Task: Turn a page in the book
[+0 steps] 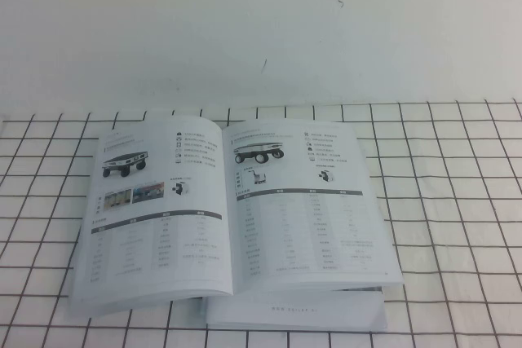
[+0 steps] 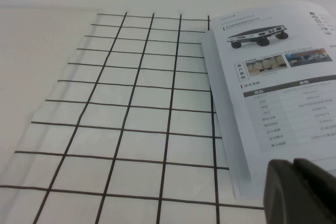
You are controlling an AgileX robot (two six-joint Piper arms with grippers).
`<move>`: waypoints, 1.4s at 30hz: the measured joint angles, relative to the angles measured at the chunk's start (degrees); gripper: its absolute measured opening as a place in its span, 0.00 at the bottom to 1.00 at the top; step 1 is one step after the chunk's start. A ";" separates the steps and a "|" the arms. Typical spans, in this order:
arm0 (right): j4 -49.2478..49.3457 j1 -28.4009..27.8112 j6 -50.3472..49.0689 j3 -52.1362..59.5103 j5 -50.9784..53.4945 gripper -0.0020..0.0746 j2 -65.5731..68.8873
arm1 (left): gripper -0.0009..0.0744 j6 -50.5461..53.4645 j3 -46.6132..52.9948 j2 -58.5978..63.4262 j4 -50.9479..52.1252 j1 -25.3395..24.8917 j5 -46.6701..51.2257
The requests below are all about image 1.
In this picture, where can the white product manual book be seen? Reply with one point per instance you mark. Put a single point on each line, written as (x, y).
(163, 201)

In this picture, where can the closed white book with print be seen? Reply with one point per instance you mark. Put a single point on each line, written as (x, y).
(306, 311)

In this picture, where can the white grid-pattern tablecloth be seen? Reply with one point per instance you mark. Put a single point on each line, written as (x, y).
(448, 201)

